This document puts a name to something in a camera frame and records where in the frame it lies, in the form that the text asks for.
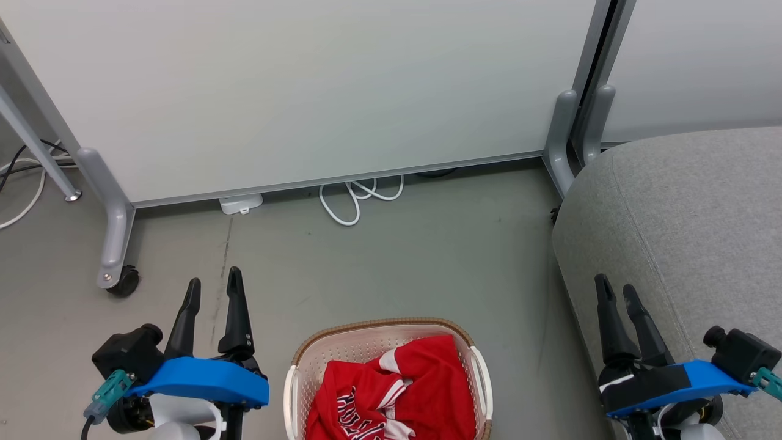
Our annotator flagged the long white floor cable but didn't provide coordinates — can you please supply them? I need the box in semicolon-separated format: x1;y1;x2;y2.
0;141;78;230

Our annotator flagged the long grey partition foot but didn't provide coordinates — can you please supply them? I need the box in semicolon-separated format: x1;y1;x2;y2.
76;147;139;290

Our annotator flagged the white laundry basket brown rim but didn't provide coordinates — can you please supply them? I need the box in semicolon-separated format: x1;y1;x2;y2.
283;317;494;440

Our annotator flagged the teal camera cable connector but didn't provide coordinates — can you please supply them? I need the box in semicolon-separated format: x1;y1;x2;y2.
84;370;136;424
750;367;782;402

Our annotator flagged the black caster wheel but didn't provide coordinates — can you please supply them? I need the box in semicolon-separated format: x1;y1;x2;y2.
106;265;141;299

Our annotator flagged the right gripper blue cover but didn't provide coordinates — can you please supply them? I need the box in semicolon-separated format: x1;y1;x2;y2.
596;274;759;420

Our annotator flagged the looped white cable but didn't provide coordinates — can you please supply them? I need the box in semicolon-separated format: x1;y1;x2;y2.
318;175;406;227

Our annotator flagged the wide white partition panel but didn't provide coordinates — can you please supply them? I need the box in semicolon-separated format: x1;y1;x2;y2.
0;0;613;208

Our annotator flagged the grey fabric sofa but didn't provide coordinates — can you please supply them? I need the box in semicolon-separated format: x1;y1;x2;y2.
552;126;782;440

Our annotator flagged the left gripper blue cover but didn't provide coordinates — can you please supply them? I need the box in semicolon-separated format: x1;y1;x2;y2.
125;266;270;440

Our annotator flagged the red jersey shirt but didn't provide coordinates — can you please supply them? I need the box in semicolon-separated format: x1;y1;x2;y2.
305;334;477;440

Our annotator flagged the white power adapter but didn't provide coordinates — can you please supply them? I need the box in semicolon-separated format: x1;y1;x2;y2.
218;193;265;216

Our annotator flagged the narrow white partition panel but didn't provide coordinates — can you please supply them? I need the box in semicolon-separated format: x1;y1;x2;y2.
601;0;782;145

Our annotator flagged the teal right camera cable connector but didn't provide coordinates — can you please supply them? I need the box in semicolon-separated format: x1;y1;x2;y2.
750;367;782;402

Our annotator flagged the grey metal table leg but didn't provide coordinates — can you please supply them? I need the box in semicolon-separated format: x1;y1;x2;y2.
0;84;82;203

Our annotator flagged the black floor cable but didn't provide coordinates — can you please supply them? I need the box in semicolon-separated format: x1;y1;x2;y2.
0;139;69;191

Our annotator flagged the teal left camera cable connector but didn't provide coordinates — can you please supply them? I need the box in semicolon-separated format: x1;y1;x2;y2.
84;370;136;424

